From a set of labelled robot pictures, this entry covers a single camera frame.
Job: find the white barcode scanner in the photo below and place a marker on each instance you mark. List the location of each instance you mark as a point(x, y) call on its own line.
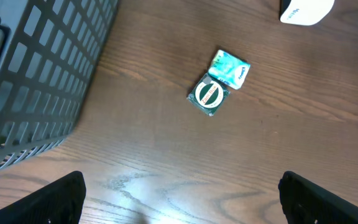
point(304, 12)

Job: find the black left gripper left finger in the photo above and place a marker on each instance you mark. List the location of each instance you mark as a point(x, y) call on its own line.
point(59, 202)

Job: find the grey plastic mesh basket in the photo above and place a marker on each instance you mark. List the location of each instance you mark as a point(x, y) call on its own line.
point(49, 50)

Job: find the teal tissue pack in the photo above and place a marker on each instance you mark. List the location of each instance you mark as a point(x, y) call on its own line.
point(229, 69)

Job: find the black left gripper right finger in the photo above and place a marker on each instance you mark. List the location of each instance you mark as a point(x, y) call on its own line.
point(305, 202)

